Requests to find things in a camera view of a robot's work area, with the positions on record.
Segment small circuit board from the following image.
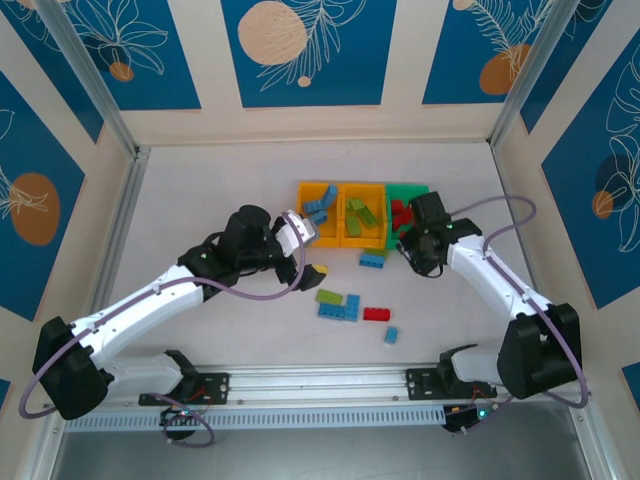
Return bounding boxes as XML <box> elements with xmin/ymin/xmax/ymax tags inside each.
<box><xmin>159</xmin><ymin>407</ymin><xmax>194</xmax><ymax>426</ymax></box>
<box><xmin>444</xmin><ymin>405</ymin><xmax>494</xmax><ymax>435</ymax></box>

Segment yellow plastic bin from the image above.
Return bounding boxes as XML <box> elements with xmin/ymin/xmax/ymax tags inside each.
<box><xmin>297</xmin><ymin>180</ymin><xmax>344</xmax><ymax>250</ymax></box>
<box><xmin>338</xmin><ymin>182</ymin><xmax>389</xmax><ymax>250</ymax></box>

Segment grey slotted cable duct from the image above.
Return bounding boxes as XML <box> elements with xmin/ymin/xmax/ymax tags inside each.
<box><xmin>63</xmin><ymin>404</ymin><xmax>447</xmax><ymax>432</ymax></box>

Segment aluminium frame post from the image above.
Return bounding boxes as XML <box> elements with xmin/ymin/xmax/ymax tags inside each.
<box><xmin>35</xmin><ymin>0</ymin><xmax>140</xmax><ymax>159</ymax></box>
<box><xmin>489</xmin><ymin>0</ymin><xmax>594</xmax><ymax>151</ymax></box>

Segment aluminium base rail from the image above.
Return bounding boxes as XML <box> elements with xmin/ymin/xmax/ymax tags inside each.
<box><xmin>144</xmin><ymin>363</ymin><xmax>501</xmax><ymax>405</ymax></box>

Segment green plastic bin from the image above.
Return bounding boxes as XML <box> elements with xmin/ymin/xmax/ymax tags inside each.
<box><xmin>384</xmin><ymin>183</ymin><xmax>432</xmax><ymax>250</ymax></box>

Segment aluminium side rail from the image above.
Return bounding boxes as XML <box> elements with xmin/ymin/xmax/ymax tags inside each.
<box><xmin>22</xmin><ymin>146</ymin><xmax>152</xmax><ymax>480</ymax></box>

